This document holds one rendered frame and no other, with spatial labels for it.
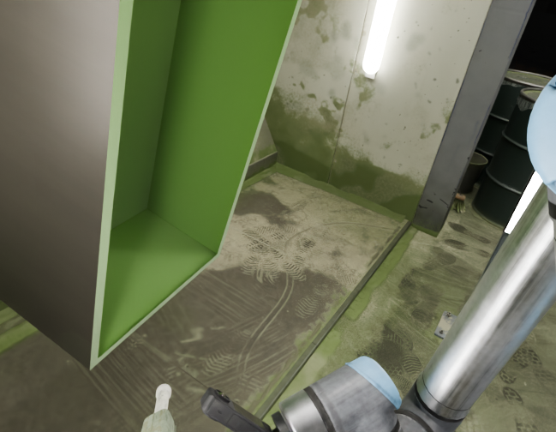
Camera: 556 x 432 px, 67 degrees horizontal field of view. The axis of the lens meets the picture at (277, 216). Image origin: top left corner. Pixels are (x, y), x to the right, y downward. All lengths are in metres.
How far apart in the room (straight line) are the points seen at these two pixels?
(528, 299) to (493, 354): 0.10
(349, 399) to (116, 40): 0.61
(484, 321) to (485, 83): 2.09
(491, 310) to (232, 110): 0.93
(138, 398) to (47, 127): 1.10
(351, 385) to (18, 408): 1.31
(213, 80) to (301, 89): 1.74
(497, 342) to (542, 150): 0.34
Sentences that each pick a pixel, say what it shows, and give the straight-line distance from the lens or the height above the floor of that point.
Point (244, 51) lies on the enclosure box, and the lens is 1.25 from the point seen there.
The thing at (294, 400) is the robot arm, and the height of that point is 0.89.
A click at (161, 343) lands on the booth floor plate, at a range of 1.84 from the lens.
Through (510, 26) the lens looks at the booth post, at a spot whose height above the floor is 1.28.
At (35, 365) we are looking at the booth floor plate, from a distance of 1.87.
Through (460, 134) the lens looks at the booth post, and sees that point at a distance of 2.70.
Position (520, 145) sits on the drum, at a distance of 3.20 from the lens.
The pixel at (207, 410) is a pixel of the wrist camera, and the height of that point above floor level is 0.90.
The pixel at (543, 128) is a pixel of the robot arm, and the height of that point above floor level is 1.35.
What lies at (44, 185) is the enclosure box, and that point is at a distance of 0.94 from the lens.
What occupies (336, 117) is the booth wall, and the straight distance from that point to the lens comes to 2.93.
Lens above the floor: 1.43
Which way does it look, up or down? 32 degrees down
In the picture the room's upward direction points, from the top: 9 degrees clockwise
